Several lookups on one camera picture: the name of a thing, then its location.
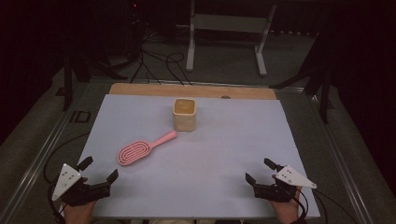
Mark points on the pink hairbrush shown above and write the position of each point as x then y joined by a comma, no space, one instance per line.
134,153

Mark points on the white table board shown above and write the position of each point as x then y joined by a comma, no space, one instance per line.
202,161

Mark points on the aluminium frame rail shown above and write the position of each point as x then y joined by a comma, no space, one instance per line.
40,155
339,155

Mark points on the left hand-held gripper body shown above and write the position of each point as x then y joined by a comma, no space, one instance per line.
67,180

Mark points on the white metal stand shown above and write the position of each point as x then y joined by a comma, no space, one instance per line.
229,23

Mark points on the person's right hand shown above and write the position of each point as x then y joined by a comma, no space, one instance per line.
288,211

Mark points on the person's left hand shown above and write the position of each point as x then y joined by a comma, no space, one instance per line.
79,214

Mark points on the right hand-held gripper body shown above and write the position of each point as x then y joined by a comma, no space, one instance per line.
292,178

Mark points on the black tripod stand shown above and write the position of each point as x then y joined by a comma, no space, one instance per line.
67,81

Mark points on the beige square cup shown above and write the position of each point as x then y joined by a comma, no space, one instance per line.
184,119

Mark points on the black stand with legs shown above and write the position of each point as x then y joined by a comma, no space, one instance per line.
325,93

